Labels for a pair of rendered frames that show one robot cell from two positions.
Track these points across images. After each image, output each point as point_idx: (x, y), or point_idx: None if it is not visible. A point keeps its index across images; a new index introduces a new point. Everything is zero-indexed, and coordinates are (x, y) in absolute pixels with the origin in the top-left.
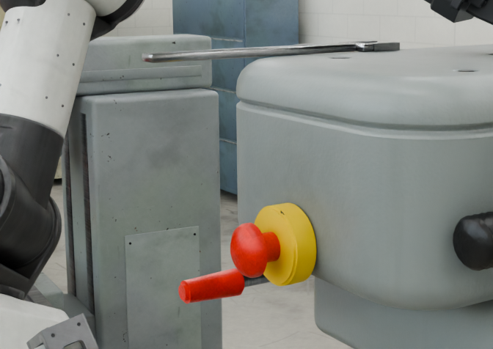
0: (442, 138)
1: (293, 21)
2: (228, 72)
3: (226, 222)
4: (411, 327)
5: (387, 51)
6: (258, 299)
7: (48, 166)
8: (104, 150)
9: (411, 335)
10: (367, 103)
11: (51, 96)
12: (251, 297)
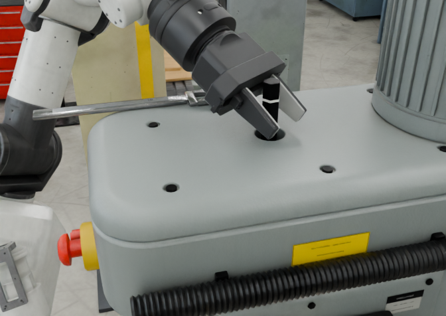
0: (124, 246)
1: None
2: None
3: (337, 31)
4: None
5: (206, 107)
6: (341, 84)
7: (42, 128)
8: (235, 7)
9: None
10: (91, 210)
11: (44, 88)
12: (337, 82)
